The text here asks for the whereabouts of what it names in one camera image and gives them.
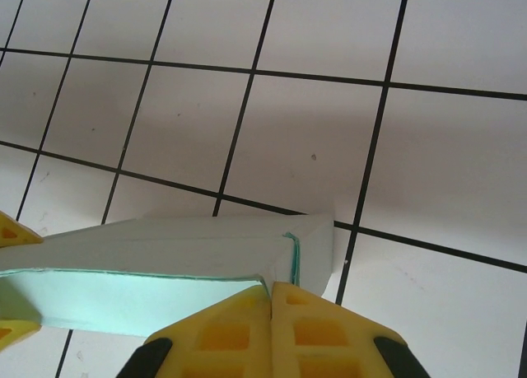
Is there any light teal paper box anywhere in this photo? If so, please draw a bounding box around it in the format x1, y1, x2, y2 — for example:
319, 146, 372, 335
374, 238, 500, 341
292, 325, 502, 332
0, 212, 337, 338

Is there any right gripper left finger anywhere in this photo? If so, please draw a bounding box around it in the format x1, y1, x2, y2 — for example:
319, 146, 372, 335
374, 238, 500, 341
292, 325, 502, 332
116, 285, 273, 378

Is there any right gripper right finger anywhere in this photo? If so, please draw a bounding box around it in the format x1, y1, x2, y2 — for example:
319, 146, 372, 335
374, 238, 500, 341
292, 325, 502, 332
271, 281, 431, 378

